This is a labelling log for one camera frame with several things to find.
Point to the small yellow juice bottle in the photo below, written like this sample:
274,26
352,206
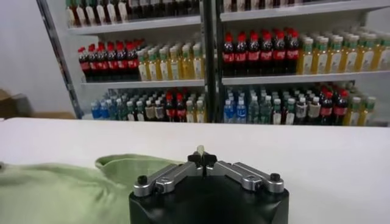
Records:
200,115
353,114
367,113
190,115

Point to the green-tinted clear bottle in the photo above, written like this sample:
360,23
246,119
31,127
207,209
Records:
265,111
122,111
114,111
253,111

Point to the drinks shelf unit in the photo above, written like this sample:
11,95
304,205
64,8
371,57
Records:
137,25
289,78

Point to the small red-capped cola bottle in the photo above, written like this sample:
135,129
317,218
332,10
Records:
180,112
326,111
340,110
170,112

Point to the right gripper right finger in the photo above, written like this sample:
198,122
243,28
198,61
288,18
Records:
243,176

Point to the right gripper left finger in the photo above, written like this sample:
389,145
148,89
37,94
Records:
170,179

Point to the small beige-labelled dark bottle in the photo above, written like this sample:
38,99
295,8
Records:
159,112
301,111
150,112
314,110

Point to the open cardboard box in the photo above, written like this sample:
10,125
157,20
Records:
12,106

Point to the light green t-shirt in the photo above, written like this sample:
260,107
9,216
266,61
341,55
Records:
61,194

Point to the left drinks shelf unit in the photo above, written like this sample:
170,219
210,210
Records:
137,25

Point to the blue-labelled water bottle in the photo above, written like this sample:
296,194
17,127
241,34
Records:
241,113
96,112
228,113
104,112

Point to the right drinks shelf unit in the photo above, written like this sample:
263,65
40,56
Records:
289,78

